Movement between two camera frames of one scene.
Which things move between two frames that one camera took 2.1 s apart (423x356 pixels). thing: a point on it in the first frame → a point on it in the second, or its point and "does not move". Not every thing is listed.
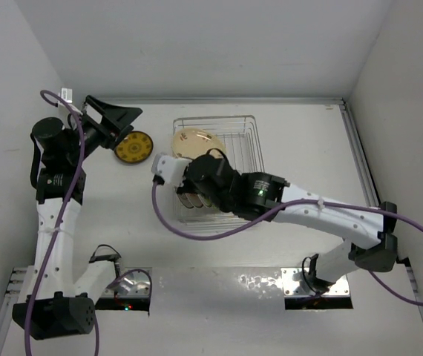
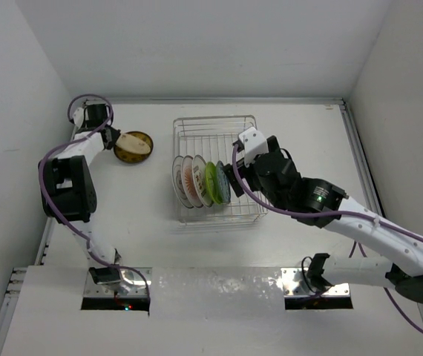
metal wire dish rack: x=240 y=136 does not move
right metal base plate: x=294 y=284 does not move
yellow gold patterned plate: x=135 y=148 does not move
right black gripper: x=185 y=186 → x=229 y=175
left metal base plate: x=133 y=284 does not move
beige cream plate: x=194 y=142 → x=130 y=144
